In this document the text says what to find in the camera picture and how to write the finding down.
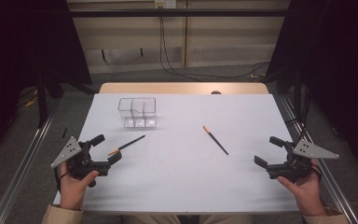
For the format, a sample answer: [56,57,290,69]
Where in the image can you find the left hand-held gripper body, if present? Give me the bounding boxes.
[50,135,112,180]

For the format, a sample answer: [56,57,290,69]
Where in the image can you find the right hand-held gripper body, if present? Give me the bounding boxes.
[266,139,339,184]

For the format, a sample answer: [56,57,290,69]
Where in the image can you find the black pencil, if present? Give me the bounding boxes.
[201,124,229,156]
[107,134,146,157]

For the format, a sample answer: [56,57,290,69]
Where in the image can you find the clear plastic organizer box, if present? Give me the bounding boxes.
[117,97,158,130]

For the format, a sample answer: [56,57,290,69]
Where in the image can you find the person's right hand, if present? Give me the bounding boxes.
[276,159,327,217]

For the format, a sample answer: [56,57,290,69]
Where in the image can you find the person's left hand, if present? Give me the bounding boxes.
[57,161,101,211]

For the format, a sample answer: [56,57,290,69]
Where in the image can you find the black metal stand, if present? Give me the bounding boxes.
[36,73,49,129]
[293,68,303,120]

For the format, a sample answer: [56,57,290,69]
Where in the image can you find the white table mat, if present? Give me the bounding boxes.
[53,92,299,215]

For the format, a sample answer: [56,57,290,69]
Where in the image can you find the black curtain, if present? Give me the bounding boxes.
[265,0,358,180]
[0,0,93,169]

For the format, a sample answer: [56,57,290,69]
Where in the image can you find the black horizontal bar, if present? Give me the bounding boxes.
[69,8,290,19]

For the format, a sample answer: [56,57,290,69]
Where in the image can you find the right hand-held gripper cable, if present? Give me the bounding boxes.
[310,162,324,183]

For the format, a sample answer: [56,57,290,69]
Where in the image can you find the hand-held gripper cable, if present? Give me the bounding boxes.
[53,167,70,193]
[310,162,324,183]

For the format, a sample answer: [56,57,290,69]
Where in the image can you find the left hand-held gripper cable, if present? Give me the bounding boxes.
[53,167,70,193]

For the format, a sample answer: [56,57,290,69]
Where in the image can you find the aluminium floor rail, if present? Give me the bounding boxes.
[0,99,62,224]
[281,94,358,224]

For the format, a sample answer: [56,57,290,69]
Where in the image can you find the black wall cables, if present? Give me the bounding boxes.
[158,15,271,83]

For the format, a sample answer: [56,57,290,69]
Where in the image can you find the white wall socket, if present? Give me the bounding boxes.
[154,0,177,9]

